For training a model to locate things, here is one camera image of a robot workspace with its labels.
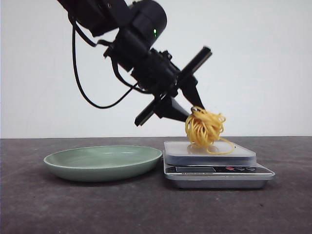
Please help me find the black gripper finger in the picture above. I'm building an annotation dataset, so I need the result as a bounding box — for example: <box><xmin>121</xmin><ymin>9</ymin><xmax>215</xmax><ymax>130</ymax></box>
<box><xmin>156</xmin><ymin>97</ymin><xmax>189</xmax><ymax>121</ymax></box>
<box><xmin>177</xmin><ymin>72</ymin><xmax>204</xmax><ymax>108</ymax></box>

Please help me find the silver digital kitchen scale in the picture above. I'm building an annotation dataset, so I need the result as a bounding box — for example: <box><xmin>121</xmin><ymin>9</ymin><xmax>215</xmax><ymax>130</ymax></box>
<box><xmin>163</xmin><ymin>141</ymin><xmax>275</xmax><ymax>189</ymax></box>

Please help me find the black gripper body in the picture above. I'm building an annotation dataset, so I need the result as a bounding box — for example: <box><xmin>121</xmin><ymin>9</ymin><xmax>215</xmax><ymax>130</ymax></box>
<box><xmin>131</xmin><ymin>46</ymin><xmax>212</xmax><ymax>126</ymax></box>

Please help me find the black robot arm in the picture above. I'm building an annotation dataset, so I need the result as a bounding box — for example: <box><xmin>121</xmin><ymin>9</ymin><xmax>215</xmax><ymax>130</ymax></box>
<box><xmin>60</xmin><ymin>0</ymin><xmax>212</xmax><ymax>126</ymax></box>

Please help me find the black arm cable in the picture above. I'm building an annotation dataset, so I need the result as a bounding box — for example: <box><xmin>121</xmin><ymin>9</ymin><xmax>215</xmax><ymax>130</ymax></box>
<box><xmin>71</xmin><ymin>14</ymin><xmax>142</xmax><ymax>109</ymax></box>

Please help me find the yellow vermicelli noodle bundle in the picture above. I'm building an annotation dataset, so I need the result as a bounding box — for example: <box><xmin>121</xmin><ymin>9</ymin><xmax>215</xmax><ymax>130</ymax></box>
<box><xmin>185</xmin><ymin>106</ymin><xmax>235</xmax><ymax>155</ymax></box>

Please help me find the green round plate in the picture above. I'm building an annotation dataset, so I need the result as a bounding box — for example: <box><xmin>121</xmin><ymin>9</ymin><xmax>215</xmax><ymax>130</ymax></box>
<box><xmin>43</xmin><ymin>145</ymin><xmax>162</xmax><ymax>182</ymax></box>

